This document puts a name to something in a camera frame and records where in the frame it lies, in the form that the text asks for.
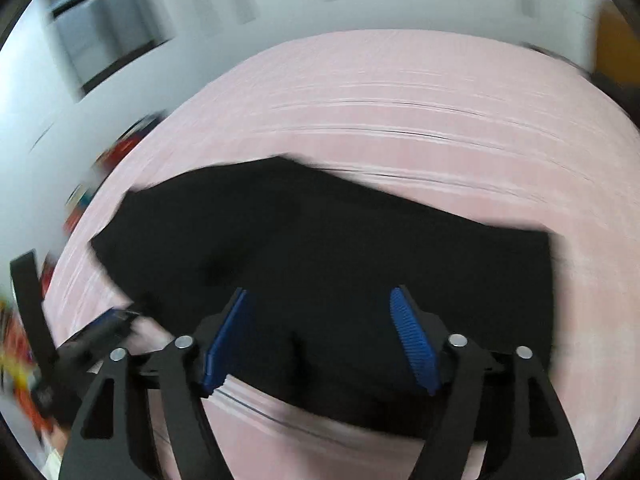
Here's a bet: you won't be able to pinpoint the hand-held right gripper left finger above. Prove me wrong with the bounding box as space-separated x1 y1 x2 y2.
59 287 258 480

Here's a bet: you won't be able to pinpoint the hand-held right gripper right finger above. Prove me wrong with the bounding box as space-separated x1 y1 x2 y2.
390 286 586 480

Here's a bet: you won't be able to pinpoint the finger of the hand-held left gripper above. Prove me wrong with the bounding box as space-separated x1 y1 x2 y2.
10 249 58 376
55 310 143 371

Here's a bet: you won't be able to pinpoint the black pants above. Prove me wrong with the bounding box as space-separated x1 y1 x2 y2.
90 155 556 443

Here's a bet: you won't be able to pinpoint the orange and yellow object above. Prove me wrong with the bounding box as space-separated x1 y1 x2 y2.
0 300 53 441

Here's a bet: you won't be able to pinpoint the pink plaid bed sheet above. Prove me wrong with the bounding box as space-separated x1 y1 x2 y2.
40 29 640 480

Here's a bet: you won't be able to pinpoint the dark framed window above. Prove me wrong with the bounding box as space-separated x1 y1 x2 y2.
46 0 177 97

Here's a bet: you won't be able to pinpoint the white wardrobe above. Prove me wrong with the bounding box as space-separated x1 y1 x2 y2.
150 0 601 58

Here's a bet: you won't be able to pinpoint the wooden headboard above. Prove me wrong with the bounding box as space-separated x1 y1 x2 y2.
594 0 640 92

